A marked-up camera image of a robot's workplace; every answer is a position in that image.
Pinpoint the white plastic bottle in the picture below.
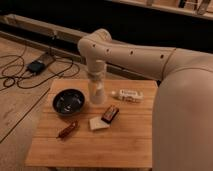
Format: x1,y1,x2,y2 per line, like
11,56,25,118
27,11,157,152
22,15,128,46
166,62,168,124
111,89,143,103

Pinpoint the blue power adapter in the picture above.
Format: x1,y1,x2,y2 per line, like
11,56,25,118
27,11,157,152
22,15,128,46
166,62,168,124
27,61,45,74

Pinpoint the wooden table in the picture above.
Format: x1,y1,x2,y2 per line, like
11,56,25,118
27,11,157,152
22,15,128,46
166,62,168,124
26,79,157,168

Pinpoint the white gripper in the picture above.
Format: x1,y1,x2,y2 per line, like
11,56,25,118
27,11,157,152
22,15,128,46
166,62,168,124
87,68,106,91

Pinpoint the dark ceramic bowl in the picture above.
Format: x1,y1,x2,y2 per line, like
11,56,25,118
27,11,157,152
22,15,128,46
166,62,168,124
52,89,85,116

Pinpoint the dark chocolate bar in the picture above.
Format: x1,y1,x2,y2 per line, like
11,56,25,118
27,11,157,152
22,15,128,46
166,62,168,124
101,105,119,124

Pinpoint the red pocket knife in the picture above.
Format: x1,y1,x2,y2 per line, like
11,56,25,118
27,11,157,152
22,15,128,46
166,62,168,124
58,121,78,139

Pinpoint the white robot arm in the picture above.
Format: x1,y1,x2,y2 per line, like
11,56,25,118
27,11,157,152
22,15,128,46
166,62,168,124
78,29,213,171

